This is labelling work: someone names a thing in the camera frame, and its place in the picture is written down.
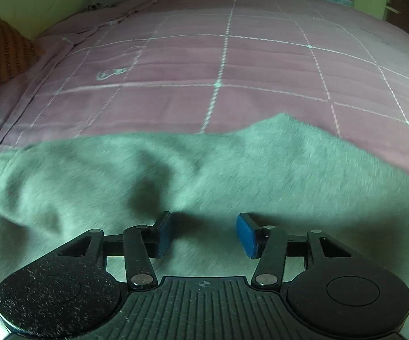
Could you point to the pale bed headboard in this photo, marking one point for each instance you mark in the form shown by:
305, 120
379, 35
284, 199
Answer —
30, 3

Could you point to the pink checked bedsheet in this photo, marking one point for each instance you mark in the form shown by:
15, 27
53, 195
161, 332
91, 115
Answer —
225, 60

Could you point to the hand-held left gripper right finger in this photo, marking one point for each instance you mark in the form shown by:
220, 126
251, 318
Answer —
245, 235

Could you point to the orange patterned pillow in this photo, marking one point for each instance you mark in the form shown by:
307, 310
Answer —
2, 53

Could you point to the grey pants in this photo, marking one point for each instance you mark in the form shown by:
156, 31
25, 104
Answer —
204, 184

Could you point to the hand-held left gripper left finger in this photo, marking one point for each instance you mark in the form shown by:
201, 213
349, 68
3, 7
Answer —
164, 235

